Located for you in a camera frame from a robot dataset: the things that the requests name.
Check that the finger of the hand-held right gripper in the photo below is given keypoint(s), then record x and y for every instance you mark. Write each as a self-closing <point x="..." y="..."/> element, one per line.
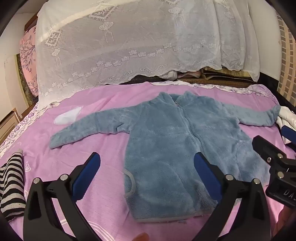
<point x="289" y="133"/>
<point x="263" y="146"/>

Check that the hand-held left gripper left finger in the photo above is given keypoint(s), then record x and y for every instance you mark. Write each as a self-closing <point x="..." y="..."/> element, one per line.
<point x="86" y="176"/>

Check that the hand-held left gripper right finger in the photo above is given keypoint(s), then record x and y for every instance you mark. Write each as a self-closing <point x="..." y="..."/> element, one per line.
<point x="204" y="176"/>

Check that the blue fleece jacket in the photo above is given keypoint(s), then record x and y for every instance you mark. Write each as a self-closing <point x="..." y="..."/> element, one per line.
<point x="161" y="139"/>

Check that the person's left hand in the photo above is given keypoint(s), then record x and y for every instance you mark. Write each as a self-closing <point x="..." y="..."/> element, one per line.
<point x="141" y="237"/>

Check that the white garment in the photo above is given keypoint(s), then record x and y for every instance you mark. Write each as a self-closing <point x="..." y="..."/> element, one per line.
<point x="285" y="115"/>

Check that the pink printed bedsheet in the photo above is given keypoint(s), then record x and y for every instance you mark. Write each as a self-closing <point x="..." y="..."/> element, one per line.
<point x="92" y="139"/>

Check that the black white striped cloth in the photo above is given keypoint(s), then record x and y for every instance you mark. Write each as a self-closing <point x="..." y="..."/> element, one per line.
<point x="11" y="185"/>

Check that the brown bamboo mat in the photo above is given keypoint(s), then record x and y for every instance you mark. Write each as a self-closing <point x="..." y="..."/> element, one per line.
<point x="219" y="80"/>

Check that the wooden cabinet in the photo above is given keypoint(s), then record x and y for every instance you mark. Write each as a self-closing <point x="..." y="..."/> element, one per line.
<point x="9" y="122"/>

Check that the dark patterned board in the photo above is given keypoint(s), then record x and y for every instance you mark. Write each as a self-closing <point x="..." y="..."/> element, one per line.
<point x="25" y="92"/>

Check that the folded pink white bedding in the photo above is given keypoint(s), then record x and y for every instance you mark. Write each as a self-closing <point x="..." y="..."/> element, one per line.
<point x="182" y="74"/>

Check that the white lace cover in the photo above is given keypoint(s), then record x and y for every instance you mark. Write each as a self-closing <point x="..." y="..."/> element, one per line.
<point x="115" y="46"/>

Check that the wooden headboard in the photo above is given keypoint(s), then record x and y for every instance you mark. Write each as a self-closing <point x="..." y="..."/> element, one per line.
<point x="31" y="22"/>

